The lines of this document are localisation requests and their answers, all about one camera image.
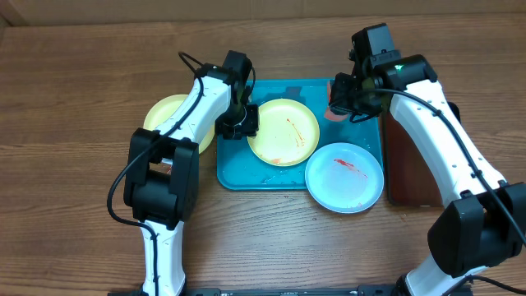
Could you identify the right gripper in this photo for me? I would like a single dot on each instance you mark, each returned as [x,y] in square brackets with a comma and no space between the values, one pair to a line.
[340,103]

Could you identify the red and grey sponge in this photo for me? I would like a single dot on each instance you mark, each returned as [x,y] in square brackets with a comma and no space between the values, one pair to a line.
[328,113]

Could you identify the yellow-green plate with ketchup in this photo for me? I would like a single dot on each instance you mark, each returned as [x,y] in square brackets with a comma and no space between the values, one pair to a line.
[163,109]

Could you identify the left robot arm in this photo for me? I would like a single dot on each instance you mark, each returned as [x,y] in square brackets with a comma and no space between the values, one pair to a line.
[162,173]

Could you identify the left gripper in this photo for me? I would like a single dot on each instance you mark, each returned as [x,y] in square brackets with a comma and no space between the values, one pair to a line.
[251,128]

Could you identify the dark red rectangular tray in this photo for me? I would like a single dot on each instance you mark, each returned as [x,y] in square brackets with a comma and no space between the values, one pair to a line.
[409,181]

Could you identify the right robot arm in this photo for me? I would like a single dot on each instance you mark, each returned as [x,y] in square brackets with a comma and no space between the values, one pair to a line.
[428,154]

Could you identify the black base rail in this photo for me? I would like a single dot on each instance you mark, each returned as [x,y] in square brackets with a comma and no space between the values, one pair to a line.
[287,292]

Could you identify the light blue plate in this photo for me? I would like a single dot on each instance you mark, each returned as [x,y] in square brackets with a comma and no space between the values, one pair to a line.
[344,178]

